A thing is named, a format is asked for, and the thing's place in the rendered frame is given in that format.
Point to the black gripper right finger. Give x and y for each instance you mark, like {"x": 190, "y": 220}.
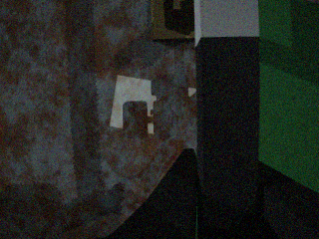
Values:
{"x": 285, "y": 208}

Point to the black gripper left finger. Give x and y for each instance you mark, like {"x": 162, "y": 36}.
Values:
{"x": 170, "y": 211}

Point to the green mat with square cut-out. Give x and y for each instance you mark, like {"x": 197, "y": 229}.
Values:
{"x": 289, "y": 88}

